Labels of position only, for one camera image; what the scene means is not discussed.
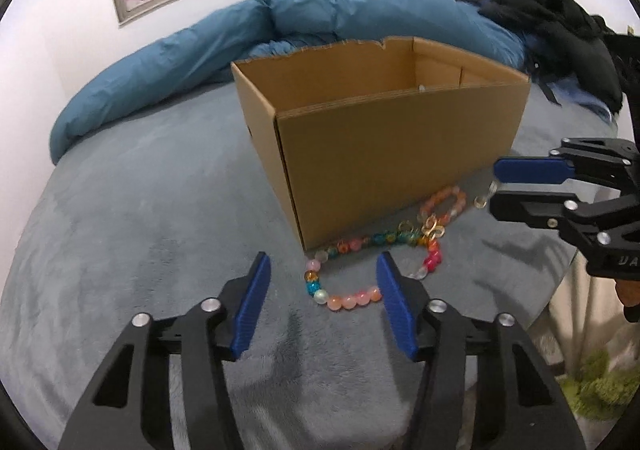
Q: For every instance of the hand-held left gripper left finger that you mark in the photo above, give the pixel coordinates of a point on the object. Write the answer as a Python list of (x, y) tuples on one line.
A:
[(252, 305)]

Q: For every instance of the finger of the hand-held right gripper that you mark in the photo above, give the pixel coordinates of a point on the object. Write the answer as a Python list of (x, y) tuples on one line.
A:
[(530, 169), (520, 207)]

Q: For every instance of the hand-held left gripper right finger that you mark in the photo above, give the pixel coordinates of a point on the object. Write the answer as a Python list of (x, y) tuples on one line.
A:
[(395, 305)]

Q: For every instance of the gold hoop earrings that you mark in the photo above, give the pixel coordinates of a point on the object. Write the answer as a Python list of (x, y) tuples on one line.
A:
[(434, 229)]

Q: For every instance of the brown cardboard box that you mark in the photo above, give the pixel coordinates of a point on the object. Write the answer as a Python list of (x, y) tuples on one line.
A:
[(375, 154)]

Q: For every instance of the person's right hand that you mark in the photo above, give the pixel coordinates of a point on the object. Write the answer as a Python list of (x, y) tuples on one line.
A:
[(629, 291)]

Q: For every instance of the light blue towel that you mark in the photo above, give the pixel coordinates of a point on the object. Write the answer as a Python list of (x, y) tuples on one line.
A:
[(585, 102)]

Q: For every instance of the green shag rug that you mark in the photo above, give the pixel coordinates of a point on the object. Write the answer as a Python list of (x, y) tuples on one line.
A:
[(600, 390)]

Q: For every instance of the grey bed blanket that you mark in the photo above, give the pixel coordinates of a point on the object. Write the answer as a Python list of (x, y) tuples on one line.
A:
[(125, 230)]

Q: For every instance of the black clothing pile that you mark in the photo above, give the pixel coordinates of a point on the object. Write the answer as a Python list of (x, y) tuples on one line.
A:
[(550, 14)]

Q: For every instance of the blue duvet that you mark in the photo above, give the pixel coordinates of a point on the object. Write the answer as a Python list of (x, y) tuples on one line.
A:
[(150, 69)]

